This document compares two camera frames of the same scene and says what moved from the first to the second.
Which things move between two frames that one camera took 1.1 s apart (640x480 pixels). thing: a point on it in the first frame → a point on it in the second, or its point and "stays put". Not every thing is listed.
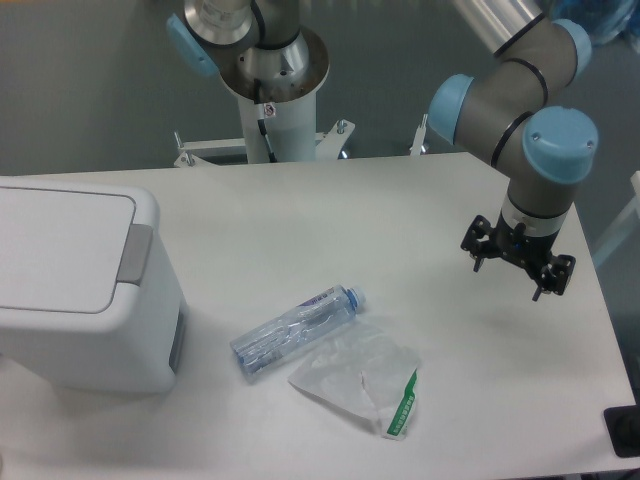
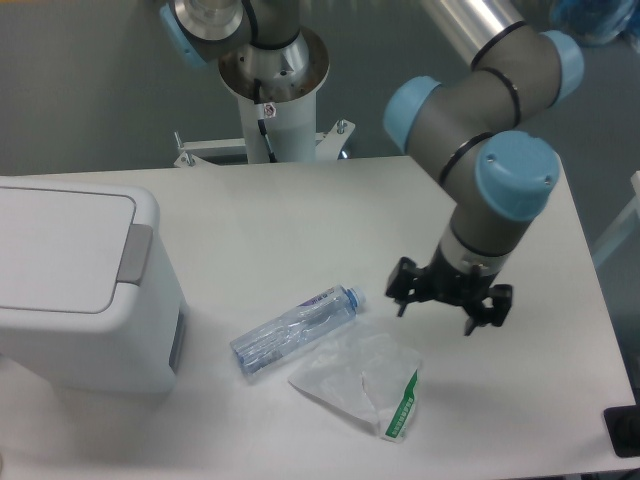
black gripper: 521,248 → 443,283
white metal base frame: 332,141 stays put
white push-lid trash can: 89,299 stays put
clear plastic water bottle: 272,341 stays put
